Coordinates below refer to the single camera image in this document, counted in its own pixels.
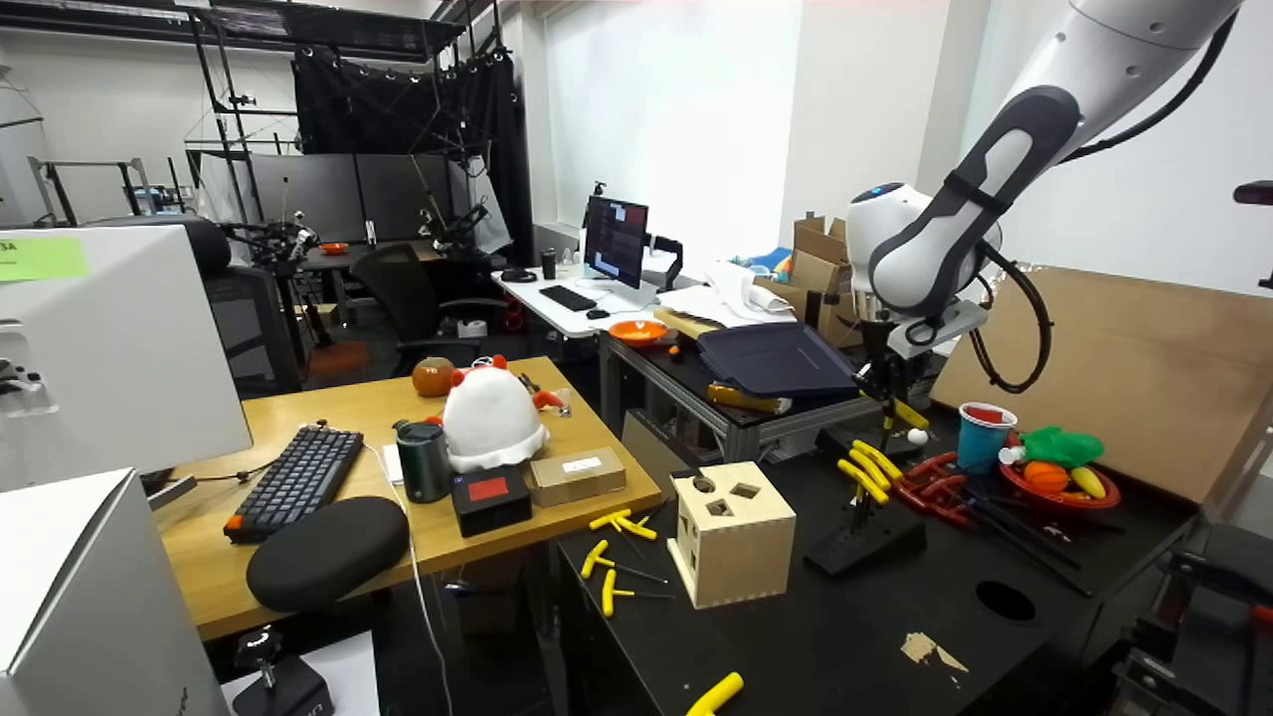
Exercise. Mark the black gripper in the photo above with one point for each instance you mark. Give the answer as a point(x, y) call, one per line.
point(893, 359)

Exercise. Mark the wooden shape sorter box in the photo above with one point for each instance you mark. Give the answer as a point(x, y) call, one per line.
point(728, 544)

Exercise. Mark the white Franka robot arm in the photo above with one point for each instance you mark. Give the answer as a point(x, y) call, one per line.
point(955, 225)

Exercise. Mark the small white cap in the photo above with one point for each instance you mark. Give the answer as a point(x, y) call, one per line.
point(917, 436)

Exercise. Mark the blue cup red inside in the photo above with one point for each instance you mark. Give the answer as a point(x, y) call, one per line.
point(983, 438)

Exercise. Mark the dark blue bin lid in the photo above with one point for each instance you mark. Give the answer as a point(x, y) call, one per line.
point(780, 363)

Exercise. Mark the white toy piece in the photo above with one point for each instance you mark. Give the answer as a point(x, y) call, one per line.
point(1013, 454)

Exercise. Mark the black hex key holder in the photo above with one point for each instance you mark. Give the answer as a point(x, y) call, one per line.
point(868, 540)

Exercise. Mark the open cardboard box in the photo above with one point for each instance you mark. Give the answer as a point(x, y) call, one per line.
point(821, 271)

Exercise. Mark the orange toy ball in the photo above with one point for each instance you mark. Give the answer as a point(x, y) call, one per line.
point(1044, 481)

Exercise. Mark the green toy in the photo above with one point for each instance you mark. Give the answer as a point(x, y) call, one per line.
point(1059, 445)

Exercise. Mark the white paper sheets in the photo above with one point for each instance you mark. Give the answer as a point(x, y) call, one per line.
point(738, 294)

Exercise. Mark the red bowl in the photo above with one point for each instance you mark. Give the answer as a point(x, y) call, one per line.
point(1059, 503)

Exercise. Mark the yellow toy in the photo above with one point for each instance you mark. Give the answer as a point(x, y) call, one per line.
point(1088, 485)

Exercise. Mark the long black rod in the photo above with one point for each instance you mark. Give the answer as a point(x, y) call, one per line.
point(1049, 556)

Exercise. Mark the metal shelf cart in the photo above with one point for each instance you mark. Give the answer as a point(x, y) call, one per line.
point(663, 401)

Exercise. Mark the large cardboard sheet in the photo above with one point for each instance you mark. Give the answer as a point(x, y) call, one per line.
point(1129, 380)

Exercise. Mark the beige tape scrap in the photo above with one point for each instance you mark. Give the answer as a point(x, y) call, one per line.
point(933, 649)

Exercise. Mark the orange bowl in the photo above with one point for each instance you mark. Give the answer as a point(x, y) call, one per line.
point(641, 335)

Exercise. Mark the black headphone stand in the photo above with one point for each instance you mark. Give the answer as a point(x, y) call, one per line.
point(667, 262)

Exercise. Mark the tan rectangular box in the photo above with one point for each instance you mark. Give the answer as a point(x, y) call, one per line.
point(575, 471)

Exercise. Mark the small black keyboard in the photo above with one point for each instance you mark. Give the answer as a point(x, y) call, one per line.
point(567, 299)

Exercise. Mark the black clamp orange tip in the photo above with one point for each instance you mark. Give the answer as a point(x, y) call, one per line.
point(1206, 570)

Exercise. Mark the black cup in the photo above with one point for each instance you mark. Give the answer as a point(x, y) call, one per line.
point(545, 266)

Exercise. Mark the white table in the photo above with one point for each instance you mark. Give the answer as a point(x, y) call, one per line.
point(532, 295)

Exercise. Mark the white helmet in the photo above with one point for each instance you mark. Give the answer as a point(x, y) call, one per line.
point(492, 420)

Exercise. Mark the black box red top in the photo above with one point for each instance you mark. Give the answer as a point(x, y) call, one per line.
point(492, 501)

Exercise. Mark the brown round ball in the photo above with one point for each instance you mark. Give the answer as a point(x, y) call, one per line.
point(435, 375)

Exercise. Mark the dark cylinder speaker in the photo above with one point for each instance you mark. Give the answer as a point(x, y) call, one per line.
point(425, 458)

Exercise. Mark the black office chair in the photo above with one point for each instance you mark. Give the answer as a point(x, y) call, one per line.
point(259, 322)
point(411, 299)

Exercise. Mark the wooden desk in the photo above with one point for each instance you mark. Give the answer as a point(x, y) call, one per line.
point(331, 412)

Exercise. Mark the black oval cushion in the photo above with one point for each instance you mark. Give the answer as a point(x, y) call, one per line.
point(327, 552)

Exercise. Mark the black curtain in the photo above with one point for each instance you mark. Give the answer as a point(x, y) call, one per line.
point(382, 106)

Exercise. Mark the black computer keyboard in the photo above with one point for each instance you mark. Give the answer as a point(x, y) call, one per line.
point(301, 481)

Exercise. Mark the white flat board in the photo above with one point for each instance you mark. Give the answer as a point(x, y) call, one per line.
point(331, 670)

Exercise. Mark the black small stand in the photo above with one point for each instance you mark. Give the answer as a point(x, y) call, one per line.
point(279, 684)

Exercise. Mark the white computer monitor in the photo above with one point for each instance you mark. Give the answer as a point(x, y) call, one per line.
point(105, 359)

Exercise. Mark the green sticky note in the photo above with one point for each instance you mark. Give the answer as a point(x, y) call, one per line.
point(40, 262)

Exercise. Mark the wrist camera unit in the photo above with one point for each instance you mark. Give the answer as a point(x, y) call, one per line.
point(939, 332)

